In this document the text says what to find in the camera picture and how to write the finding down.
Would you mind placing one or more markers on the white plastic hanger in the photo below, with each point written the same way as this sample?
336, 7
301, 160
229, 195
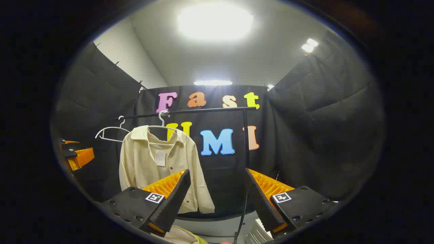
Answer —
115, 127
162, 120

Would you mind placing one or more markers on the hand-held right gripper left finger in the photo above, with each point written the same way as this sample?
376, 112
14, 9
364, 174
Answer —
174, 200

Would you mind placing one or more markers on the cream and yellow cloth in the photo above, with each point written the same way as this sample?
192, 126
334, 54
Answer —
179, 235

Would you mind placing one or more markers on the large ceiling light panel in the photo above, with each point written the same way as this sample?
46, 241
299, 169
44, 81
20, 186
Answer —
215, 22

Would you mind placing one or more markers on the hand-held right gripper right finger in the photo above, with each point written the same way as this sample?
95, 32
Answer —
261, 203

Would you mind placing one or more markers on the white laundry hamper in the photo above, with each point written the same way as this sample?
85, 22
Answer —
257, 234

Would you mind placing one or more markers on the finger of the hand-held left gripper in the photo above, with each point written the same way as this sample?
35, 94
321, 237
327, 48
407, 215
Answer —
69, 145
81, 157

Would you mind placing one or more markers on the ceiling light strip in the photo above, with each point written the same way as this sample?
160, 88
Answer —
213, 82

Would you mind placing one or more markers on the black metal clothes rack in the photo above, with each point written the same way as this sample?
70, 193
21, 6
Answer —
210, 110

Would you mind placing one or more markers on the cream button shirt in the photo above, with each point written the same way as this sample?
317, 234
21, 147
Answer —
142, 159

